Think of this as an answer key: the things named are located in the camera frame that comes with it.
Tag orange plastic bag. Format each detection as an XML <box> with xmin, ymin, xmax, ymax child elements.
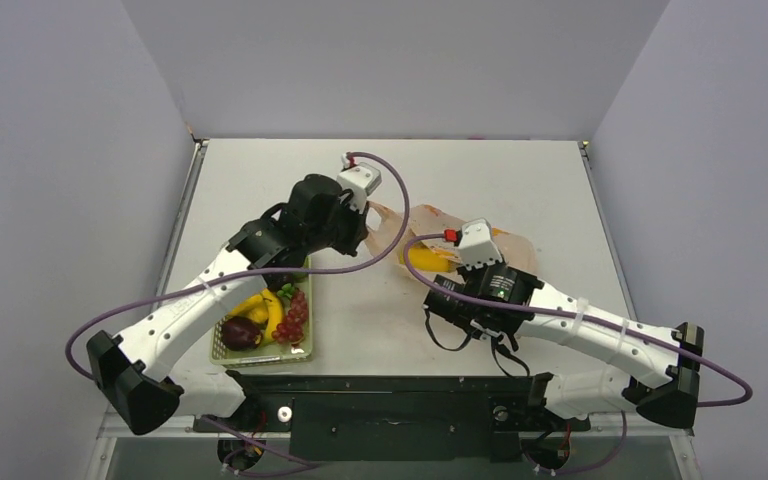
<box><xmin>364</xmin><ymin>202</ymin><xmax>539</xmax><ymax>280</ymax></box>

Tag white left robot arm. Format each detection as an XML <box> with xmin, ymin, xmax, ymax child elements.
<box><xmin>86</xmin><ymin>167</ymin><xmax>381</xmax><ymax>435</ymax></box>

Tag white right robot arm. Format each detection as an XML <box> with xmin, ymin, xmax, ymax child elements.
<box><xmin>423</xmin><ymin>264</ymin><xmax>705</xmax><ymax>429</ymax></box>

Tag small green fake grapes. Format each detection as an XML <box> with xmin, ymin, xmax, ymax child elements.
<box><xmin>275</xmin><ymin>283</ymin><xmax>297</xmax><ymax>301</ymax></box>

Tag yellow fake bananas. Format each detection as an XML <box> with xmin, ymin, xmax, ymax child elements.
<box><xmin>224</xmin><ymin>289</ymin><xmax>284</xmax><ymax>348</ymax></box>

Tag red fake grapes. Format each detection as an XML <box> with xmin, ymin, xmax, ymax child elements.
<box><xmin>269</xmin><ymin>290</ymin><xmax>310</xmax><ymax>346</ymax></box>

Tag dark red fake fruit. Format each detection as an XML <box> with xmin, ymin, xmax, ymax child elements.
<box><xmin>220</xmin><ymin>316</ymin><xmax>263</xmax><ymax>352</ymax></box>

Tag green plastic basket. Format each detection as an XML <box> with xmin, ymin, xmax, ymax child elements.
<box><xmin>209</xmin><ymin>274</ymin><xmax>313</xmax><ymax>369</ymax></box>

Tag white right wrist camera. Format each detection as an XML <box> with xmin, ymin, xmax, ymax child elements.
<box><xmin>443</xmin><ymin>218</ymin><xmax>504</xmax><ymax>270</ymax></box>

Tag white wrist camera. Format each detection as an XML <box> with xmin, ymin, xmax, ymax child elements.
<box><xmin>443</xmin><ymin>218</ymin><xmax>504</xmax><ymax>270</ymax></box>
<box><xmin>336</xmin><ymin>153</ymin><xmax>381</xmax><ymax>214</ymax></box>

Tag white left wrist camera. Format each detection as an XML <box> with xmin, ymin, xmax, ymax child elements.
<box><xmin>336</xmin><ymin>153</ymin><xmax>381</xmax><ymax>214</ymax></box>

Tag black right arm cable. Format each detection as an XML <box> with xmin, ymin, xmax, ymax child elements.
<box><xmin>422</xmin><ymin>307</ymin><xmax>532</xmax><ymax>379</ymax></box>

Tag aluminium table frame rail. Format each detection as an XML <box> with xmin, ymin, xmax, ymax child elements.
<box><xmin>153</xmin><ymin>139</ymin><xmax>210</xmax><ymax>297</ymax></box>

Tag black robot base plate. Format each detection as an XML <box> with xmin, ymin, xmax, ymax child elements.
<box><xmin>220</xmin><ymin>373</ymin><xmax>591</xmax><ymax>462</ymax></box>

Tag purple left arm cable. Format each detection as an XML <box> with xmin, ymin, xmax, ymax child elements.
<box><xmin>64</xmin><ymin>150</ymin><xmax>412</xmax><ymax>478</ymax></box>

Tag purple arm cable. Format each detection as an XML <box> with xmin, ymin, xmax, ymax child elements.
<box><xmin>64</xmin><ymin>150</ymin><xmax>412</xmax><ymax>478</ymax></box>
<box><xmin>402</xmin><ymin>231</ymin><xmax>754</xmax><ymax>477</ymax></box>

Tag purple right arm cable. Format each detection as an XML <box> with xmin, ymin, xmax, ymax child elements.
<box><xmin>402</xmin><ymin>231</ymin><xmax>754</xmax><ymax>477</ymax></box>

